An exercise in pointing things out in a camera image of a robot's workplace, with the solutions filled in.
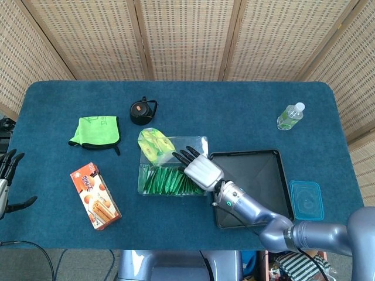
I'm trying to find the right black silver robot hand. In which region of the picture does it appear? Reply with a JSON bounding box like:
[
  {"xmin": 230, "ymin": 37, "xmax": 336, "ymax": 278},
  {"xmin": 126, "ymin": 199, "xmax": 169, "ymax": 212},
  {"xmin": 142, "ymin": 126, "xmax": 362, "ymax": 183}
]
[{"xmin": 172, "ymin": 145, "xmax": 225, "ymax": 193}]

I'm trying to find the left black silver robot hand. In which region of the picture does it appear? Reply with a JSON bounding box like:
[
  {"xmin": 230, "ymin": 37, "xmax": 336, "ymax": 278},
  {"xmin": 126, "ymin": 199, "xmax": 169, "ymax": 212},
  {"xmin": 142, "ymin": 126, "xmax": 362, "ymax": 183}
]
[{"xmin": 0, "ymin": 148, "xmax": 38, "ymax": 220}]

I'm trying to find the clear box of green packets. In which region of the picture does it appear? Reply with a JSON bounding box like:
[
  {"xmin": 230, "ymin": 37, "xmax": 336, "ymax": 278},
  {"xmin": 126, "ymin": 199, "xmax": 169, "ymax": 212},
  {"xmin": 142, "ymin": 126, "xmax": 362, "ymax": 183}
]
[{"xmin": 137, "ymin": 135, "xmax": 209, "ymax": 197}]

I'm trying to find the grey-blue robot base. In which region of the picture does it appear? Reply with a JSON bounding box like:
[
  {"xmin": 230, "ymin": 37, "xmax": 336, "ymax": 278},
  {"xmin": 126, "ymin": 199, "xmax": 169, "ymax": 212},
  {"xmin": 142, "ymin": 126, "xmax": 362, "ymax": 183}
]
[{"xmin": 117, "ymin": 250, "xmax": 244, "ymax": 281}]

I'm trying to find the black plastic tray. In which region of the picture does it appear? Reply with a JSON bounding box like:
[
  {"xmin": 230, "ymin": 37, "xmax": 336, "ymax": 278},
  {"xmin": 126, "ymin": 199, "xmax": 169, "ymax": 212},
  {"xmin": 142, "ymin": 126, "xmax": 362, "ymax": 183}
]
[{"xmin": 209, "ymin": 149, "xmax": 295, "ymax": 229}]

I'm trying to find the blue plastic lid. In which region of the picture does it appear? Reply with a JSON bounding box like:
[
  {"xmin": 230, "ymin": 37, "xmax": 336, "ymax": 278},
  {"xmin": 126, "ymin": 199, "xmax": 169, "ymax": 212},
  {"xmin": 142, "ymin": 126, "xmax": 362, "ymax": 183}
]
[{"xmin": 289, "ymin": 180, "xmax": 325, "ymax": 221}]

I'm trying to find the black equipment beside table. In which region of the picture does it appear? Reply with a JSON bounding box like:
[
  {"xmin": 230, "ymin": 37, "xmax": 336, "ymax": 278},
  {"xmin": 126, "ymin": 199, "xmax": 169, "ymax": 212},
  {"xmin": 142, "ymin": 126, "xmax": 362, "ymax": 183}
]
[{"xmin": 0, "ymin": 116, "xmax": 15, "ymax": 155}]

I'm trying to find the blue carpet table mat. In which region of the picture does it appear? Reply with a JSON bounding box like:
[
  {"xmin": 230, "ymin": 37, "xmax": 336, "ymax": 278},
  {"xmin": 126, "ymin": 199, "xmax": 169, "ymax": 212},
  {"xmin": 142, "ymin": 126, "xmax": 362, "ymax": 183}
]
[{"xmin": 0, "ymin": 80, "xmax": 366, "ymax": 251}]

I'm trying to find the yellow-green snack bag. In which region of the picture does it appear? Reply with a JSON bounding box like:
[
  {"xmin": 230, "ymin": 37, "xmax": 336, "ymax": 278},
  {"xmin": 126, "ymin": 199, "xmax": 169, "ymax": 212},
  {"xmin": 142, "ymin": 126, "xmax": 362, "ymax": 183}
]
[{"xmin": 137, "ymin": 127, "xmax": 178, "ymax": 165}]

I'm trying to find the black bottle lid orange button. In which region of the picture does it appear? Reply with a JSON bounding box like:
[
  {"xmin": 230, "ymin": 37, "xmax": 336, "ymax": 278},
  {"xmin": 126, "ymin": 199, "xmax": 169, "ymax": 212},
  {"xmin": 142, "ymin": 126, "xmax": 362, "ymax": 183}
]
[{"xmin": 129, "ymin": 96, "xmax": 158, "ymax": 126}]

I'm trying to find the orange biscuit box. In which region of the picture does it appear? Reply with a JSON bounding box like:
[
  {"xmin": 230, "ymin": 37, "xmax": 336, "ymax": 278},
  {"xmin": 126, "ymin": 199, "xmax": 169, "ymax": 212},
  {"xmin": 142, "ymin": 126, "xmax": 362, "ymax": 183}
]
[{"xmin": 70, "ymin": 162, "xmax": 122, "ymax": 231}]

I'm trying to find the clear water bottle green label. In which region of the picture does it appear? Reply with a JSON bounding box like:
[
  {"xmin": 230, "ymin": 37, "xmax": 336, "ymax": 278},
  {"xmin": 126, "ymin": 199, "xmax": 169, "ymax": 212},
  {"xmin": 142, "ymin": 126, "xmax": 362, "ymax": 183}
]
[{"xmin": 277, "ymin": 102, "xmax": 306, "ymax": 131}]

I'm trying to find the green microfiber cloth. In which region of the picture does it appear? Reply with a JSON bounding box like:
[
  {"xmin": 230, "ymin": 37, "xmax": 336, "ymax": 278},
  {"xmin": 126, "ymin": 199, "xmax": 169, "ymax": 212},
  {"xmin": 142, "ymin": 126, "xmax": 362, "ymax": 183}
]
[{"xmin": 68, "ymin": 115, "xmax": 122, "ymax": 156}]

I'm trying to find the black white striped cloth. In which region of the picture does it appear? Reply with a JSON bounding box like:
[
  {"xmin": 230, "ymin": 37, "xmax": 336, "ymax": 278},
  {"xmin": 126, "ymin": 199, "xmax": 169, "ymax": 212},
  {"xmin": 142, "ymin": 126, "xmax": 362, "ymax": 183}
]
[{"xmin": 277, "ymin": 251, "xmax": 332, "ymax": 281}]

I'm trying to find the woven folding screen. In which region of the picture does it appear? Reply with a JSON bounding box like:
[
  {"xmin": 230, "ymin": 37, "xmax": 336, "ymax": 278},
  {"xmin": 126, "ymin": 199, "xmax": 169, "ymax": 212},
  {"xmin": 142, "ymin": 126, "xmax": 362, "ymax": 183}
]
[{"xmin": 0, "ymin": 0, "xmax": 375, "ymax": 200}]

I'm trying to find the black floor cable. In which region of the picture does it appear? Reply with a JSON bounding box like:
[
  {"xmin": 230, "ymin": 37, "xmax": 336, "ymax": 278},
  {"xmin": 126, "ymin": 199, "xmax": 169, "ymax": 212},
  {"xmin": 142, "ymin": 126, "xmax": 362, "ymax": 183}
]
[{"xmin": 0, "ymin": 239, "xmax": 56, "ymax": 281}]

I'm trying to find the blue floor cable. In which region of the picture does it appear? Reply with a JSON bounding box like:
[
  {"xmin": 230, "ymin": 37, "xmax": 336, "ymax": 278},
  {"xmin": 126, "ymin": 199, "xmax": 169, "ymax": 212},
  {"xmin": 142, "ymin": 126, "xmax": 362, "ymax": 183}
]
[{"xmin": 56, "ymin": 249, "xmax": 69, "ymax": 281}]

